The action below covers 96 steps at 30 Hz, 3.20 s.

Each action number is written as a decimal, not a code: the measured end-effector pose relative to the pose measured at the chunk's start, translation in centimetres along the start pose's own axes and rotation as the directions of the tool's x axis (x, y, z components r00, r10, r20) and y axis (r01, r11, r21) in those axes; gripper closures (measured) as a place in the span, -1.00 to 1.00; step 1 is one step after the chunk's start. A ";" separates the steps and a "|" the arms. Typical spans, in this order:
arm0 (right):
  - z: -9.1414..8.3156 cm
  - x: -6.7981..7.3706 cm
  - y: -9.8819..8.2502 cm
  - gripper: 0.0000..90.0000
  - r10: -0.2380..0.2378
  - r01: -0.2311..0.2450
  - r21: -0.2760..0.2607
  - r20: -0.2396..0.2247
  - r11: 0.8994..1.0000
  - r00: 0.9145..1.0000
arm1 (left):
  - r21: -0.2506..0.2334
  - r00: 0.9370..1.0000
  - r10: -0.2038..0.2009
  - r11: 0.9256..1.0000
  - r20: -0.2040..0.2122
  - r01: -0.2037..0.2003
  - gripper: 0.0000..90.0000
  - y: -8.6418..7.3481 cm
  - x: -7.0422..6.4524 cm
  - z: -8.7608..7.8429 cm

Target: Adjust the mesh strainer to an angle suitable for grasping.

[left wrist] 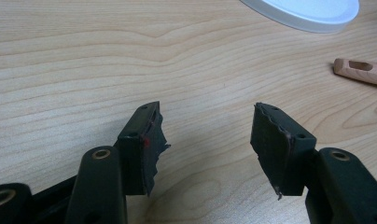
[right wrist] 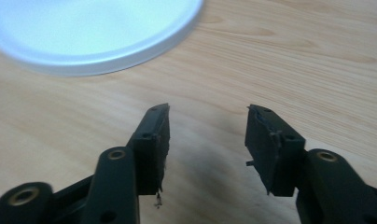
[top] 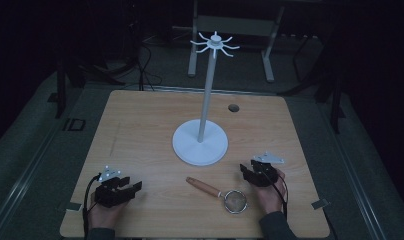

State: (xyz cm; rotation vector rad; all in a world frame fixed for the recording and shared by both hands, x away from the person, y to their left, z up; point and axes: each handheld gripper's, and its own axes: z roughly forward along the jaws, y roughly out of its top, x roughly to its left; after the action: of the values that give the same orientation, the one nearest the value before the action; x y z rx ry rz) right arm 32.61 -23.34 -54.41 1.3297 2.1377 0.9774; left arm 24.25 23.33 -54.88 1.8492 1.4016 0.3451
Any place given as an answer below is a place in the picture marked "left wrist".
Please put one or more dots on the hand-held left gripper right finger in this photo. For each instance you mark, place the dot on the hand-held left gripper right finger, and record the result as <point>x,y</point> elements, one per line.
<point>283,155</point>

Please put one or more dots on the white round plate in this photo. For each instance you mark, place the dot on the white round plate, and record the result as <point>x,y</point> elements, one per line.
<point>311,12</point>

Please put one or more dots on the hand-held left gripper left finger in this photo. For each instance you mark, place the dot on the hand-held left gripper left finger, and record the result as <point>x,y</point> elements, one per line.
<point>133,161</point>

